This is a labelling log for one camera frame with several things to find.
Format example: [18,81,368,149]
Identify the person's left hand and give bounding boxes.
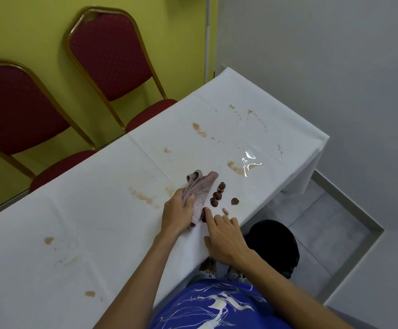
[161,188,197,237]

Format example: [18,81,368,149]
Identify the person's right hand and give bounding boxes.
[203,208,255,268]

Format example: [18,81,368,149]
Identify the pink towel cloth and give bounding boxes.
[183,170,219,228]

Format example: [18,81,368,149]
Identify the person's left forearm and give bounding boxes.
[108,232,186,329]

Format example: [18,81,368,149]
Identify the person's right forearm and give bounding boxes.
[233,251,355,329]

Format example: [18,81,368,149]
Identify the scattered brown chocolate pieces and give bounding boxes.
[201,181,240,224]

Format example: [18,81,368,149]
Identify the patterned shoe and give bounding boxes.
[226,267,252,282]
[199,258,219,280]

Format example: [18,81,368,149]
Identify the black round waste bin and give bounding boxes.
[245,220,300,280]

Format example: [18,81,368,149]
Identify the blue white-printed shirt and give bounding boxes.
[149,279,293,329]

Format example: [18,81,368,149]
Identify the white stained tablecloth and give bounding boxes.
[0,67,330,329]

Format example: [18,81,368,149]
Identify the red gold-framed banquet chair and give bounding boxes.
[64,7,179,134]
[0,59,99,194]

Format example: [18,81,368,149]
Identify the thin white pole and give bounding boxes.
[204,0,211,85]

